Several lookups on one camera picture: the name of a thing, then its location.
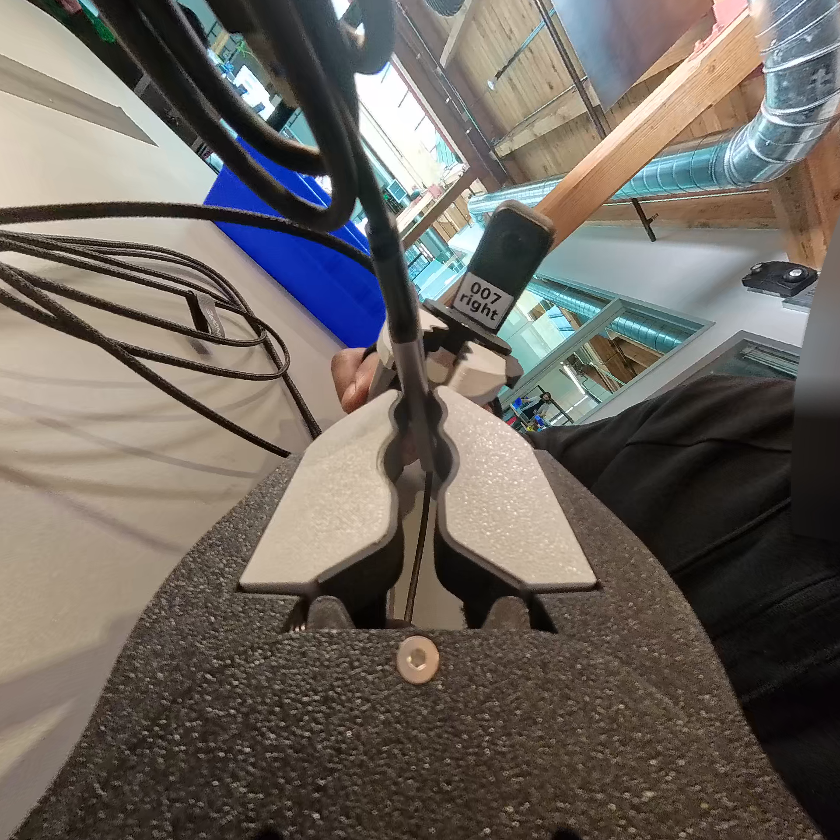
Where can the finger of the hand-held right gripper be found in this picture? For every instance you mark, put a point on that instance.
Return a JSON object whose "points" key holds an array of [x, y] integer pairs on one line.
{"points": [[479, 374], [386, 364]]}

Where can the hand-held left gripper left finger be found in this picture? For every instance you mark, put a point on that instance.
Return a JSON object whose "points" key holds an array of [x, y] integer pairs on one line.
{"points": [[328, 512]]}

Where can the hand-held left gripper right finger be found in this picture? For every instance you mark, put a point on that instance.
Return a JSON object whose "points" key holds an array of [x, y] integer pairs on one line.
{"points": [[512, 512]]}

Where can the person's right forearm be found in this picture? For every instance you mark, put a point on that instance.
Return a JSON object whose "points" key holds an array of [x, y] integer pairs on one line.
{"points": [[656, 439]]}

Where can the person's right hand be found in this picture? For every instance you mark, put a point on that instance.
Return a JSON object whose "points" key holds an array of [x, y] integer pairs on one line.
{"points": [[354, 380]]}

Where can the blue plastic bin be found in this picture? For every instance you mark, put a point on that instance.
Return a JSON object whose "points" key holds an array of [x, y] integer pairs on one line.
{"points": [[295, 275]]}

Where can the black ceiling device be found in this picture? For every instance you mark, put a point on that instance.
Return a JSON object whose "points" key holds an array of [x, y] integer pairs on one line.
{"points": [[781, 279]]}

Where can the person's black jacket torso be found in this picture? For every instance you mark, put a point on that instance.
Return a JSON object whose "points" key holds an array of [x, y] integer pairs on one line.
{"points": [[787, 623]]}

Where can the black wall bracket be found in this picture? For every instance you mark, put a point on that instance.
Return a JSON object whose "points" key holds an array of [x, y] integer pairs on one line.
{"points": [[646, 220]]}

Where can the small metal air duct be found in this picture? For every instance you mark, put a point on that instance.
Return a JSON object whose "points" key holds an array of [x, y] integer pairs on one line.
{"points": [[643, 325]]}

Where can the wooden post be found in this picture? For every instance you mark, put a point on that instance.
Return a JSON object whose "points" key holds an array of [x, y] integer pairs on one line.
{"points": [[656, 124]]}

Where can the large metal air duct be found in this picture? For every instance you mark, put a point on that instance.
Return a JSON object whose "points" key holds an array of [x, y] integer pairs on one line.
{"points": [[787, 98]]}

